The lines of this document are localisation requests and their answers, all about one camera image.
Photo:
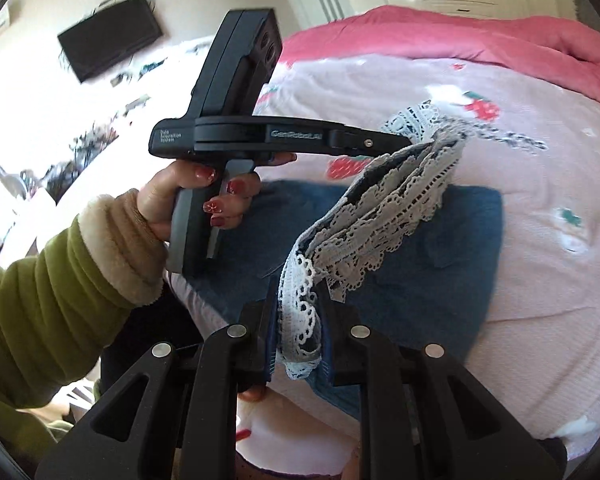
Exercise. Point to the black wall television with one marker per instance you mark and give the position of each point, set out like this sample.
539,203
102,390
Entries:
108,37

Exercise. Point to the pink quilted comforter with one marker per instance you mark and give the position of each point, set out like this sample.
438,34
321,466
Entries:
559,51

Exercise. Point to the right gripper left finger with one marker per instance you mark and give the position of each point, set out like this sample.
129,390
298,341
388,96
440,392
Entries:
174,408

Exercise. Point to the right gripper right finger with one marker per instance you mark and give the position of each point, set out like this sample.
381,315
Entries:
422,416

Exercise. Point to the pink strawberry print bedsheet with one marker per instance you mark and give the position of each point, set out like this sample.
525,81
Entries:
507,274

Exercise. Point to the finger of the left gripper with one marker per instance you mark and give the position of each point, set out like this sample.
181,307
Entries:
359,142

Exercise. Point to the blue denim lace-trimmed pants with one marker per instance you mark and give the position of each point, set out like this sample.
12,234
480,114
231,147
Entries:
380,259

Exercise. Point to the white dresser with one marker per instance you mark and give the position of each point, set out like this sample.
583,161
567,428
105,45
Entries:
63,143

